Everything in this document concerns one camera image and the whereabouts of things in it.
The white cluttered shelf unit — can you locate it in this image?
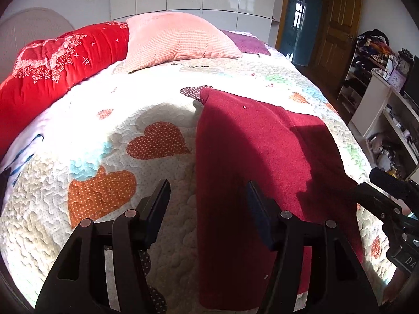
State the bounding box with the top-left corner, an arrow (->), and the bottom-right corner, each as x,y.
348,71 -> 419,184

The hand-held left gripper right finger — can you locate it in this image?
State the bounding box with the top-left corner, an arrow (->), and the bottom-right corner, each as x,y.
246,181 -> 380,314

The red floral comforter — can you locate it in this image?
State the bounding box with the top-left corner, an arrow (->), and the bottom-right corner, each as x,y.
0,21 -> 130,158

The teal door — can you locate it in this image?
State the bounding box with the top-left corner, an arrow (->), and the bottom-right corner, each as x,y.
280,0 -> 316,66

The black monitor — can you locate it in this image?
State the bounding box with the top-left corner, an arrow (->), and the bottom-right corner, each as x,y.
404,55 -> 419,106

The heart-patterned quilted bedspread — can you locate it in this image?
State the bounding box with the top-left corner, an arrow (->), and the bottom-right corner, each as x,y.
0,47 -> 398,314

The wooden door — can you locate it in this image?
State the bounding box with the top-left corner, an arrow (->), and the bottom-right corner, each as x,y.
309,0 -> 365,84

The ornate black table clock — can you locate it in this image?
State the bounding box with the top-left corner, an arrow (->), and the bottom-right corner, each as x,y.
397,48 -> 414,76

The pink textured pillow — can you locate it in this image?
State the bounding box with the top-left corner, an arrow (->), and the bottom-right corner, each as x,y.
124,11 -> 243,73

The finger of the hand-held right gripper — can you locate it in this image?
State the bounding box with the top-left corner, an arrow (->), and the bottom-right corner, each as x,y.
369,167 -> 419,201
351,183 -> 404,226

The person's right hand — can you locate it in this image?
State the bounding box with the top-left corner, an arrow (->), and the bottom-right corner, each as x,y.
381,266 -> 409,305

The purple cloth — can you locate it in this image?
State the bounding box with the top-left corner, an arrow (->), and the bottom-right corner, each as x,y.
221,29 -> 272,57

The white blue-printed bed sheet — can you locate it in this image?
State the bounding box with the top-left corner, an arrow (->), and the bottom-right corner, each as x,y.
0,105 -> 66,190

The purple square clock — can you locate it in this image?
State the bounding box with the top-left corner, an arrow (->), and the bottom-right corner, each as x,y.
388,69 -> 407,89

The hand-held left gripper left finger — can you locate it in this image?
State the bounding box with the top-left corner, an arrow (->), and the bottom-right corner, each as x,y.
34,179 -> 171,314

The white bed headboard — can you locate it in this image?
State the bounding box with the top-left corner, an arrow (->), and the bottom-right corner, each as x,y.
0,7 -> 76,84

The dark red sweater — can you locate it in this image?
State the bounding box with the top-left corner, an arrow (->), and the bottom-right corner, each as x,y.
195,88 -> 365,312

